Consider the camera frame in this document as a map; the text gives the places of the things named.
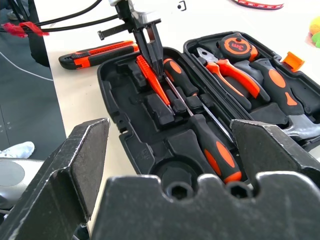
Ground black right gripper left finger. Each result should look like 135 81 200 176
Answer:
0 117 111 240

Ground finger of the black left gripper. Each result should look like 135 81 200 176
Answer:
131 27 161 76
147 22 164 75

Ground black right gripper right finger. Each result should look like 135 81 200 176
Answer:
229 118 320 187

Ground orange voltage tester pen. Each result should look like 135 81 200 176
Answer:
135 55 174 111

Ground orange black handled screwdriver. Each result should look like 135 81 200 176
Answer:
162 57 235 144
162 74 243 185

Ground orange black utility knife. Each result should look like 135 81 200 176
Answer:
58 40 140 71

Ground black tool case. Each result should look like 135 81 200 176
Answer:
96 30 320 191

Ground silver robot torso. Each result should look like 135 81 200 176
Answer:
0 157 46 211

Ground white red sneaker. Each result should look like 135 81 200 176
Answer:
0 140 35 160

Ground orange black claw hammer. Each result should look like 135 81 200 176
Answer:
249 59 320 146

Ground orange black tape measure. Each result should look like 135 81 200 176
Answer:
215 33 259 64

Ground red tape wrap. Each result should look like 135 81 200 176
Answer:
0 21 50 39

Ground red table tennis paddle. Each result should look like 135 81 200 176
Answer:
230 0 286 11

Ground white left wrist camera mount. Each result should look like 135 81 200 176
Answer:
107 0 162 26

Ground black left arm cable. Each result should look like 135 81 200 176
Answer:
0 0 120 35

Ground orange handled pliers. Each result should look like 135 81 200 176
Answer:
195 46 271 111

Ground thin white cable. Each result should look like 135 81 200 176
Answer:
0 53 54 81

